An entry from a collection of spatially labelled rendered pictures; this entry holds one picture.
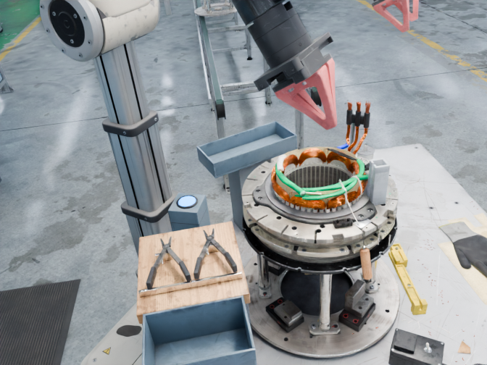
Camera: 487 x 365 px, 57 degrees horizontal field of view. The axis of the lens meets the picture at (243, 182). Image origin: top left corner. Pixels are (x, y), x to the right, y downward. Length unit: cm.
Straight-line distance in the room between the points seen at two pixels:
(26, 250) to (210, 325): 213
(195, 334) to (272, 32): 53
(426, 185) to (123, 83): 99
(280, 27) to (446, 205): 106
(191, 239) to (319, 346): 37
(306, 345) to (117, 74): 73
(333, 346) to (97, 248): 185
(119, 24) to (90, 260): 179
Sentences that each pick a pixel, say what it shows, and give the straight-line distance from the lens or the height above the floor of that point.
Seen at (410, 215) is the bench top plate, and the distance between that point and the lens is 141.
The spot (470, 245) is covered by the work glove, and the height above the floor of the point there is 80.
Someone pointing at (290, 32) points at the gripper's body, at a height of 150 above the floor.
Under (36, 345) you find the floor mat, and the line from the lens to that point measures 230.
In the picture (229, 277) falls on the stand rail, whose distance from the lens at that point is 79.
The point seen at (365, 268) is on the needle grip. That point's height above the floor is 103.
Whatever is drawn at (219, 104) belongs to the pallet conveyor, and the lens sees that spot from 220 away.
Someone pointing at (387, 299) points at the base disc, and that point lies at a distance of 113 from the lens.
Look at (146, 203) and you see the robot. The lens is 122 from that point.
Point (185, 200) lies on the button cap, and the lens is 104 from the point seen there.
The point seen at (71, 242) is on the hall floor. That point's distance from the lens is 277.
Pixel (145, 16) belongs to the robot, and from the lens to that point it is 106.
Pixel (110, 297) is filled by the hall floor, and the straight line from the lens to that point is 236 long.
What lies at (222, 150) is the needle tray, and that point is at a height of 103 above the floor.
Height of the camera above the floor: 164
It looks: 34 degrees down
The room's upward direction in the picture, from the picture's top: 6 degrees counter-clockwise
